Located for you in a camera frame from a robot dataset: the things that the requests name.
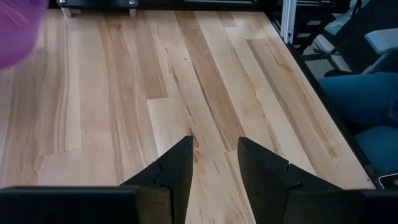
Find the blue chair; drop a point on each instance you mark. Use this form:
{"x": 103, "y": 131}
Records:
{"x": 363, "y": 99}

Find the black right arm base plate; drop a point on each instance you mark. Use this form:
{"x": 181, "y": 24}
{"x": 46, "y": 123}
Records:
{"x": 96, "y": 3}

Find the grey office chair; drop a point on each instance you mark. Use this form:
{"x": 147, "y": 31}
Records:
{"x": 382, "y": 40}

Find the black rounded device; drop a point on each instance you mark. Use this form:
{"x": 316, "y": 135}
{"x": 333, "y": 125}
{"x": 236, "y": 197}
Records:
{"x": 390, "y": 182}

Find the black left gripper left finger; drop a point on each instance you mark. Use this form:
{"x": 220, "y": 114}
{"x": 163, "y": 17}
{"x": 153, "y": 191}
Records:
{"x": 174, "y": 186}

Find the silver aluminium extrusion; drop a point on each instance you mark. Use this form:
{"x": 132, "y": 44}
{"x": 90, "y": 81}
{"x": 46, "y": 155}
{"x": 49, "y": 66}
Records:
{"x": 289, "y": 21}

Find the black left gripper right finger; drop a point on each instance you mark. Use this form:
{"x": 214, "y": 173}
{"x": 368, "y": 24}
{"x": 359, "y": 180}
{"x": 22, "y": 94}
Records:
{"x": 264, "y": 180}

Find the purple translucent plastic bowl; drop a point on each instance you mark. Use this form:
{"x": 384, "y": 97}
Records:
{"x": 18, "y": 28}

